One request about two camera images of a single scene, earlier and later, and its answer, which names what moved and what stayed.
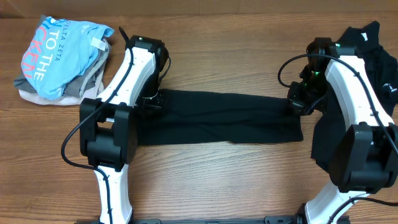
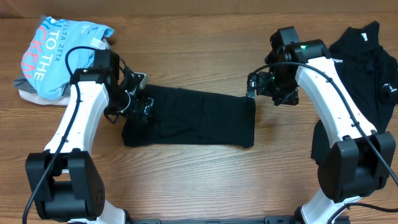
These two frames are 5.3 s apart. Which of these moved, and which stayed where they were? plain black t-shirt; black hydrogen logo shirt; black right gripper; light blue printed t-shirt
Moved: black right gripper; plain black t-shirt
Stayed: black hydrogen logo shirt; light blue printed t-shirt
